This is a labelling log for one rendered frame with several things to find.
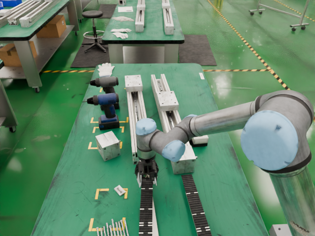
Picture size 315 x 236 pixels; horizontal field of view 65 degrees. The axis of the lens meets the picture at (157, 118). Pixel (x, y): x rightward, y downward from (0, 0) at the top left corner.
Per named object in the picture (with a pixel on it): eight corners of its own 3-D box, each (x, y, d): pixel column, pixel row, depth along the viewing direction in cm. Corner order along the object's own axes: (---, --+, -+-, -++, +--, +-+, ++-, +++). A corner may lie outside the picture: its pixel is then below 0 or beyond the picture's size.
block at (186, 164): (198, 171, 121) (201, 158, 115) (174, 174, 120) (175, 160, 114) (194, 158, 128) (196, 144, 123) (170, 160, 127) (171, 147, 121)
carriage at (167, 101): (178, 114, 150) (178, 104, 146) (160, 115, 149) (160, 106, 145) (173, 99, 163) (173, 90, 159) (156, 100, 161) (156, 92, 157)
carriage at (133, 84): (142, 94, 167) (142, 85, 163) (126, 95, 166) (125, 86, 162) (140, 83, 180) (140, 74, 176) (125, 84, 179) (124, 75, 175)
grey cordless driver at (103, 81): (121, 109, 163) (118, 79, 150) (90, 112, 160) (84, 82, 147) (120, 103, 169) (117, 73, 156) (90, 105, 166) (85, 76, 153)
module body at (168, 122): (189, 158, 128) (191, 146, 123) (170, 160, 127) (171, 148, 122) (163, 84, 191) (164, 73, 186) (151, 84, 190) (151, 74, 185)
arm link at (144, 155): (135, 139, 98) (156, 137, 99) (136, 148, 101) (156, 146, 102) (137, 152, 92) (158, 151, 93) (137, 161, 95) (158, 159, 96)
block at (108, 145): (124, 153, 131) (123, 140, 125) (104, 161, 126) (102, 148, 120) (117, 142, 137) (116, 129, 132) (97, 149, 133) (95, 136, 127)
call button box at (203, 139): (207, 146, 136) (208, 137, 132) (190, 147, 135) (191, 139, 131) (203, 136, 142) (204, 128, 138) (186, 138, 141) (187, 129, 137)
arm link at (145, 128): (147, 133, 84) (130, 123, 89) (148, 156, 91) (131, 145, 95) (162, 122, 89) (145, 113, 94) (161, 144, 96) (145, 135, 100)
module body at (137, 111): (153, 162, 126) (153, 150, 121) (133, 164, 124) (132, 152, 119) (139, 85, 189) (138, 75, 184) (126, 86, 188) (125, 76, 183)
